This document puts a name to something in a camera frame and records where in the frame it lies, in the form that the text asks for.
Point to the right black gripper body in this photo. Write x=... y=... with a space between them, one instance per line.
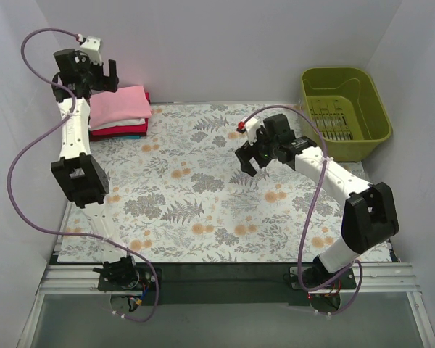
x=254 y=152

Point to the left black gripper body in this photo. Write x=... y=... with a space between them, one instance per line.
x=100 y=75

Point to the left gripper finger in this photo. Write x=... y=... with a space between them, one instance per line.
x=112 y=78
x=104 y=86

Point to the pink t shirt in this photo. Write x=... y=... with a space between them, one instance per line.
x=127 y=103

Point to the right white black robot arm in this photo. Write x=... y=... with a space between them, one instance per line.
x=369 y=214

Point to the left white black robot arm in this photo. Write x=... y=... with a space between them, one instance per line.
x=78 y=174

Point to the white folded t shirt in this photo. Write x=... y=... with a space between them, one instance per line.
x=140 y=121

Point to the dark red folded t shirt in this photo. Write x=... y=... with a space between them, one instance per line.
x=95 y=138

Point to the floral table mat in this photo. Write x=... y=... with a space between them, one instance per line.
x=178 y=195

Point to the green plastic basket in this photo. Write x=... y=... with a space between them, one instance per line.
x=345 y=107

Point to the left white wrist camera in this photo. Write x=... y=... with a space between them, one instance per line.
x=92 y=47

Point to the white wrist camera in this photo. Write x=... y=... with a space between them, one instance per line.
x=92 y=47
x=250 y=129

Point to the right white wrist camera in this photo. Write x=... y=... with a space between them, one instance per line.
x=250 y=129

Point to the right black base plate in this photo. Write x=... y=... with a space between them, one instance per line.
x=345 y=281

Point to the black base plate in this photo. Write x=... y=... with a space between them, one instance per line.
x=345 y=281
x=126 y=275

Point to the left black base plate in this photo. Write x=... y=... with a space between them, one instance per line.
x=126 y=275

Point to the aluminium frame rail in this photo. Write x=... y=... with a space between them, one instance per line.
x=80 y=279

